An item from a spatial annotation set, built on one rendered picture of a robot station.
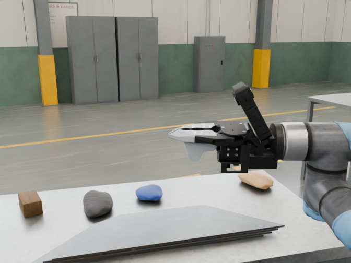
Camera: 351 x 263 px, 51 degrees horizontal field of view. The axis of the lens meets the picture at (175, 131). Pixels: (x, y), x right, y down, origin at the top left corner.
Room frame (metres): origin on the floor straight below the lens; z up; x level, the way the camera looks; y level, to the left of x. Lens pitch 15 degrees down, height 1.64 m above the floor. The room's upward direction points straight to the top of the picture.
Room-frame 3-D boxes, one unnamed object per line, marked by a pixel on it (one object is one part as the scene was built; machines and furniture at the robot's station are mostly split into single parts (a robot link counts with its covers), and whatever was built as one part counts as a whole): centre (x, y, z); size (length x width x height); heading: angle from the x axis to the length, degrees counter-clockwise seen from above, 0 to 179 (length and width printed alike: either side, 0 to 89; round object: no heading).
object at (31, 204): (1.14, 0.49, 1.08); 0.10 x 0.06 x 0.05; 31
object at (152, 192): (1.24, 0.10, 1.07); 0.12 x 0.10 x 0.03; 11
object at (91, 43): (8.57, 1.90, 0.98); 1.00 x 0.48 x 1.95; 116
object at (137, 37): (9.02, 0.96, 0.98); 1.00 x 0.48 x 1.95; 116
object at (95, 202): (1.17, 0.27, 1.07); 0.20 x 0.10 x 0.03; 16
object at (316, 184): (0.66, -0.30, 1.33); 0.11 x 0.08 x 0.11; 0
